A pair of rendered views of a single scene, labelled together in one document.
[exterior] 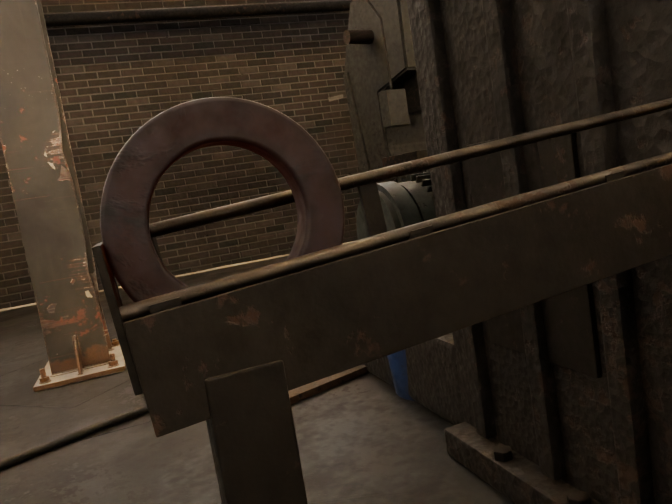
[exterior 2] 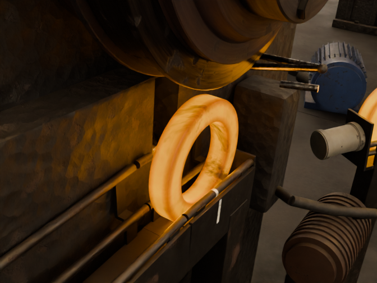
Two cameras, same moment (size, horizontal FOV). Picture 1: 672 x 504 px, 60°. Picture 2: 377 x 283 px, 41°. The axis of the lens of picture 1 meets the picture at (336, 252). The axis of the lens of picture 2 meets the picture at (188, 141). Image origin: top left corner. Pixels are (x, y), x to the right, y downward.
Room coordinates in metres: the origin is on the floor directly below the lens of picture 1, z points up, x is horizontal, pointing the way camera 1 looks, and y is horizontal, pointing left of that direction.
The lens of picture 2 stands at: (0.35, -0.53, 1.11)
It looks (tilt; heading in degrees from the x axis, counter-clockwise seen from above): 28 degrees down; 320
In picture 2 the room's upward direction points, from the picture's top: 5 degrees clockwise
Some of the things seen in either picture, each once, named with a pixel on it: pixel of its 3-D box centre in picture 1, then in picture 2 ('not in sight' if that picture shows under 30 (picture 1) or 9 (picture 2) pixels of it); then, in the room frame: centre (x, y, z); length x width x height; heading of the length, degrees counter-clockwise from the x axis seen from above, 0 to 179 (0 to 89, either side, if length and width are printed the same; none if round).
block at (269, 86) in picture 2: not in sight; (257, 144); (0.89, -1.17, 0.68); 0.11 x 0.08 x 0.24; 19
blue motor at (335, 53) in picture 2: not in sight; (335, 74); (1.93, -2.94, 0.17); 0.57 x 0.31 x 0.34; 129
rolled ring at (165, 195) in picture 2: not in sight; (197, 159); (0.81, -0.95, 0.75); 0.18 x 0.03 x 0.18; 108
